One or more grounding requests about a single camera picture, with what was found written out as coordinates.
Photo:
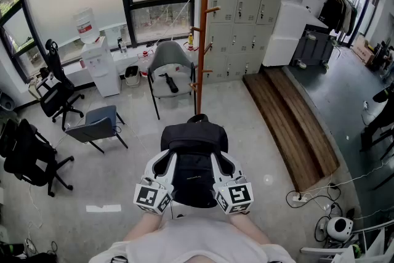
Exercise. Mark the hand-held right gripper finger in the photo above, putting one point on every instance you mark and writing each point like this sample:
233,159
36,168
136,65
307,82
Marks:
215,167
237,167

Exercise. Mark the white cabinet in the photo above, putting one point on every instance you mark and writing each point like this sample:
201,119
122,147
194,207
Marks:
286,37

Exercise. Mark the grey metal locker cabinet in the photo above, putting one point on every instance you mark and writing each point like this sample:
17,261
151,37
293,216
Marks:
246,24

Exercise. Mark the dark grey wheeled cart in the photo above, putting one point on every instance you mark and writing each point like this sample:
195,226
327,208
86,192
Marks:
314,47

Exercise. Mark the person's left forearm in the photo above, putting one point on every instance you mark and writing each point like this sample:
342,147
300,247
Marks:
144,226

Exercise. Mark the empty clear water jug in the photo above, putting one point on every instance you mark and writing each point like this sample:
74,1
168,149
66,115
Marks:
144,61
191,54

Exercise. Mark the clothes rail with garments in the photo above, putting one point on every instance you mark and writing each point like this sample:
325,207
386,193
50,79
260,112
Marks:
338,13

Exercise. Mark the wooden step platform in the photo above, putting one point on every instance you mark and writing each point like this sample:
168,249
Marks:
292,129

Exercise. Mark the clear water dispenser bottle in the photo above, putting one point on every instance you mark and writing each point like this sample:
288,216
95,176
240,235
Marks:
86,26

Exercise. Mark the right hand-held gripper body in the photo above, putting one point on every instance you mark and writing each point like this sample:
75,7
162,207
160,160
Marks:
237,195

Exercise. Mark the small clear bottle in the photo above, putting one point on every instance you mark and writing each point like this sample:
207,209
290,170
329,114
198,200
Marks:
123,46

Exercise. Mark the yellow bottle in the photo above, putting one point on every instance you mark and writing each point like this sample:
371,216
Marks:
191,40

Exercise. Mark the wooden coat rack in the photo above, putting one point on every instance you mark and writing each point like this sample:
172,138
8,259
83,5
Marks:
203,40

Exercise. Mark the blue-grey fabric chair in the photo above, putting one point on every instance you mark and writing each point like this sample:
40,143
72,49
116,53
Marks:
95,127

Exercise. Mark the small white trash bin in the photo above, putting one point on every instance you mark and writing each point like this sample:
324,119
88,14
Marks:
132,75

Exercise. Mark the person's right forearm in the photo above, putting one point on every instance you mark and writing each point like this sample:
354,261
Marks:
249,228

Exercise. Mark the person's white shirt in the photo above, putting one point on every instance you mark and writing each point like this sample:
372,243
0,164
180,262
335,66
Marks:
197,243

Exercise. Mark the black mesh office chair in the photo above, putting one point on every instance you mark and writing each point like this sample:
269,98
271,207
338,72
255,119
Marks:
27,157

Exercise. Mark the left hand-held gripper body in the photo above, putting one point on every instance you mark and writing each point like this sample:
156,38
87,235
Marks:
147,195

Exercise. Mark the black backpack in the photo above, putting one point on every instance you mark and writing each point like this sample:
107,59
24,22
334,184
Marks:
191,144

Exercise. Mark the white round device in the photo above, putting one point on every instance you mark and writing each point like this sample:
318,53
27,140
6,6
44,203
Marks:
338,226

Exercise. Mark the black office chair with headrest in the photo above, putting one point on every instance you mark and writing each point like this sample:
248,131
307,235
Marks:
58,92

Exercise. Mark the white water dispenser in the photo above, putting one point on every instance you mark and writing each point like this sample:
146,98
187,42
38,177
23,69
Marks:
100,71

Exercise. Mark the white power strip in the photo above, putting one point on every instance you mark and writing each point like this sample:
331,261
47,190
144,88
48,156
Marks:
300,198

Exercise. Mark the black folded umbrella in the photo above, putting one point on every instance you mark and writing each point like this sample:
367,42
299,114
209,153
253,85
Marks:
170,81

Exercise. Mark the grey shell chair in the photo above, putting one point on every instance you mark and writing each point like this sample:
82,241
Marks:
170,58

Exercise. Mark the cardboard box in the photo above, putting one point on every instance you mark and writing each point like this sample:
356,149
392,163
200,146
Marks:
364,52

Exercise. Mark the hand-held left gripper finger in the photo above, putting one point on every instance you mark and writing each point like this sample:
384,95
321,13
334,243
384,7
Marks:
173,166
149,166

